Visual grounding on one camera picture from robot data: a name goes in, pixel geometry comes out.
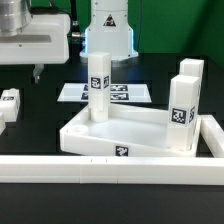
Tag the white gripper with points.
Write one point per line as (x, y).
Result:
(27, 38)

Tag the white desk top tray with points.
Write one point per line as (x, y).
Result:
(129, 131)

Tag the white L-shaped fence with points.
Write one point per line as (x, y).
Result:
(112, 170)

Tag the white marker base plate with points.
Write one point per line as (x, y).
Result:
(127, 93)

